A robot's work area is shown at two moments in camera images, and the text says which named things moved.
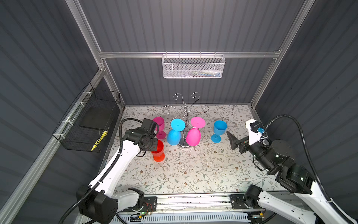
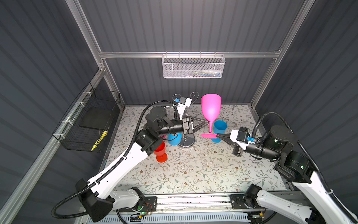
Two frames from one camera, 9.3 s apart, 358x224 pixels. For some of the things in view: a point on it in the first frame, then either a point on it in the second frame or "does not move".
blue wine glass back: x=219 y=129 does not move
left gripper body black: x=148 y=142 -> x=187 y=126
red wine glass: x=159 y=155 does not move
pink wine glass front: x=193 y=135 -> x=211 y=105
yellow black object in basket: x=97 y=143 does not move
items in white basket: x=205 y=73 does not move
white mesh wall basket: x=193 y=66 does not move
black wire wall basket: x=89 y=117 does not move
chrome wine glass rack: x=185 y=142 -> x=188 y=140
